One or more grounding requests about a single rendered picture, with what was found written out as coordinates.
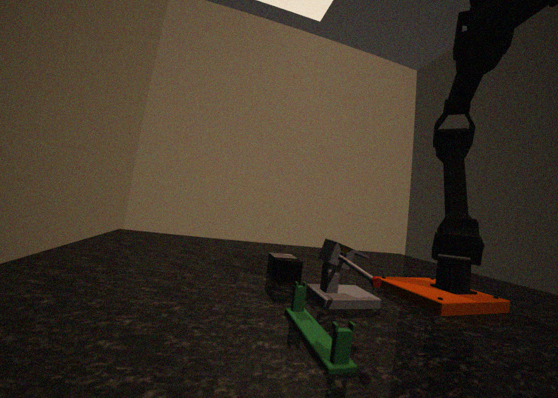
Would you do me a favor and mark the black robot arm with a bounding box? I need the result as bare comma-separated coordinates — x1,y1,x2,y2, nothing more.
430,0,520,295

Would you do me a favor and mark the tan rod with red cap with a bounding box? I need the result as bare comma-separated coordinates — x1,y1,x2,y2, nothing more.
338,255,382,288

